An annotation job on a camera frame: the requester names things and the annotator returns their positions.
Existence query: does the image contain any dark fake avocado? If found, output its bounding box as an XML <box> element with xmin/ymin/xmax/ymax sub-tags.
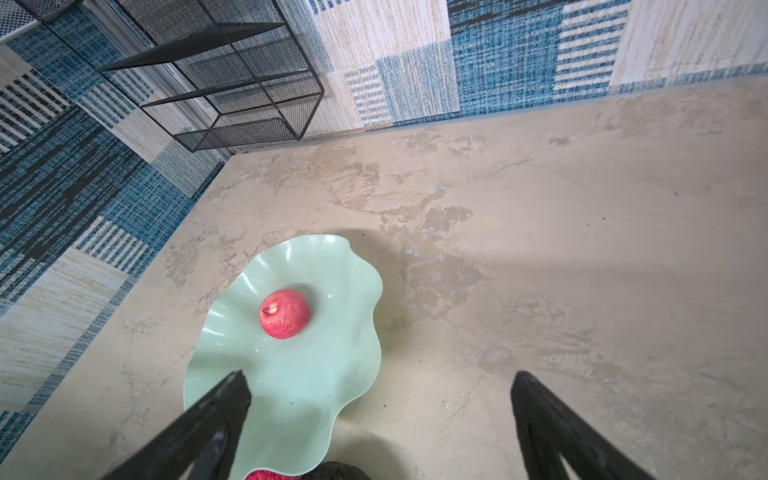
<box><xmin>301</xmin><ymin>461</ymin><xmax>371</xmax><ymax>480</ymax></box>

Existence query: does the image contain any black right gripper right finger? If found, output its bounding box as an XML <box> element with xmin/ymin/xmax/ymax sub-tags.
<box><xmin>510</xmin><ymin>371</ymin><xmax>651</xmax><ymax>479</ymax></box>

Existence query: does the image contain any red fake pomegranate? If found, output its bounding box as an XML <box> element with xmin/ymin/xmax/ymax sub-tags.
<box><xmin>246</xmin><ymin>470</ymin><xmax>301</xmax><ymax>480</ymax></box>
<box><xmin>259</xmin><ymin>289</ymin><xmax>311</xmax><ymax>340</ymax></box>

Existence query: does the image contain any white wire mesh basket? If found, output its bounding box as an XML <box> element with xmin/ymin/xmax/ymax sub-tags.
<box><xmin>0</xmin><ymin>0</ymin><xmax>39</xmax><ymax>42</ymax></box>

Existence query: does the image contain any pale green wavy fruit bowl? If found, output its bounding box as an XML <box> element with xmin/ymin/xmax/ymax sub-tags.
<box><xmin>183</xmin><ymin>234</ymin><xmax>383</xmax><ymax>479</ymax></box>

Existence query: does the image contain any black wire mesh shelf rack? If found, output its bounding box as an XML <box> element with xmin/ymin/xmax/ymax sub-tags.
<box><xmin>11</xmin><ymin>0</ymin><xmax>326</xmax><ymax>152</ymax></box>

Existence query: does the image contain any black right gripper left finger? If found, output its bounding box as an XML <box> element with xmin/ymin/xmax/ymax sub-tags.
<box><xmin>105</xmin><ymin>371</ymin><xmax>251</xmax><ymax>480</ymax></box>

